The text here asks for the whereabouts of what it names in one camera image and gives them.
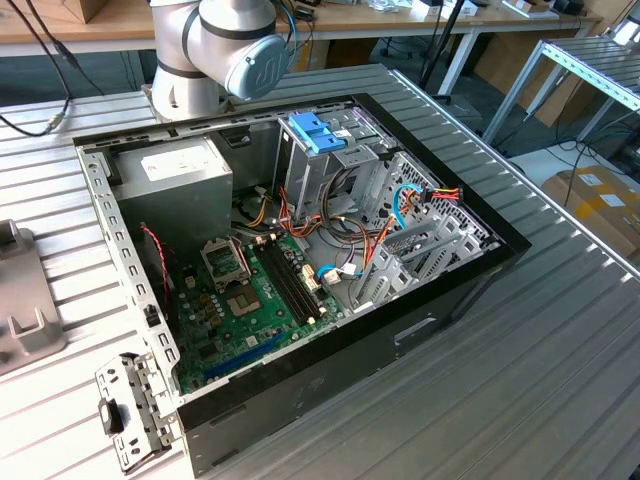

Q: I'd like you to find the multicolour power wire bundle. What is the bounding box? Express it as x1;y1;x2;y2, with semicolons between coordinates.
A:
277;185;389;274

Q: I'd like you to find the metal slat rack table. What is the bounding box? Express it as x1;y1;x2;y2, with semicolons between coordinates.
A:
482;37;640;146

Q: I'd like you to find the cardboard box yellow tape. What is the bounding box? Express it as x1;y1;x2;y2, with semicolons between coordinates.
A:
541;166;640;261

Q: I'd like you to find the wooden desk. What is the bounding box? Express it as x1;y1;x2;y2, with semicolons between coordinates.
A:
0;0;604;59

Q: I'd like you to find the yellow and black wire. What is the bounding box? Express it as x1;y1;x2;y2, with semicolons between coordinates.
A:
238;185;275;230

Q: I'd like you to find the grey metal drive cage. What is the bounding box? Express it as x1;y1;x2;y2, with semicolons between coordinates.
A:
272;107;397;224

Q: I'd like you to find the thin locking lever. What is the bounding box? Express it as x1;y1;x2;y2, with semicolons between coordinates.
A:
235;240;251;281

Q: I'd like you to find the grey power supply unit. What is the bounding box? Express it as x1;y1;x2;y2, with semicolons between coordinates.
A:
112;135;235;249

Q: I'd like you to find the blue SATA wire black plug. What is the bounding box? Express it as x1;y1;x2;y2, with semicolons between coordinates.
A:
391;183;433;232

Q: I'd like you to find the blue expansion slot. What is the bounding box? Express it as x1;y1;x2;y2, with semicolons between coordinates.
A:
202;331;285;384

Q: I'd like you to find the blue plastic drive latch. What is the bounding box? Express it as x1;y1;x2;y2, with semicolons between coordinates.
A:
288;113;347;157

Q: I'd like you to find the small cardboard box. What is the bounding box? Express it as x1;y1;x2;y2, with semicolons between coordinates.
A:
74;0;109;24

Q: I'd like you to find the metal socket cover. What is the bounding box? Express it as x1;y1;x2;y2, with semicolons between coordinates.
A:
199;238;251;292

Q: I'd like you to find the black cable with plug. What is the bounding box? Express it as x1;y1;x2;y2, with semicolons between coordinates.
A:
0;0;106;139

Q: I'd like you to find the grey parts rack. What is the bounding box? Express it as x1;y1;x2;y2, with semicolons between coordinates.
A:
0;218;69;377

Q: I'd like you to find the multicolour disk power wire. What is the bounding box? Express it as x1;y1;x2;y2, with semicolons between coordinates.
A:
364;184;465;274

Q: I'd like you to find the red twisted fan wire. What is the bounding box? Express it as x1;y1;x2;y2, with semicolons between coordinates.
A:
138;223;175;307

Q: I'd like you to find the metal card retention bracket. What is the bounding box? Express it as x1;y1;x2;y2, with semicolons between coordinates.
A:
94;351;185;475

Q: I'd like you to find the CPU socket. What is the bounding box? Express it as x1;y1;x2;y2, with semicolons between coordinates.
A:
222;285;265;320

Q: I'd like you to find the grey metal disk bay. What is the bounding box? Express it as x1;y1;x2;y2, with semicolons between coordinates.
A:
349;151;504;315

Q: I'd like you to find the open black PC case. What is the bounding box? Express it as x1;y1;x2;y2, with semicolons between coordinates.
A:
72;92;533;479

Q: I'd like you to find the black RAM slot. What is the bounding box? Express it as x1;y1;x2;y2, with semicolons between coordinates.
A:
273;238;323;320
257;243;306;327
268;240;317;323
262;241;312;325

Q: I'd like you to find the green motherboard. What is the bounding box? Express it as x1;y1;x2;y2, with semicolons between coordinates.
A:
169;230;347;396

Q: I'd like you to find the brown cardboard panel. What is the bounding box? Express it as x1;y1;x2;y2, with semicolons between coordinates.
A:
472;29;601;129

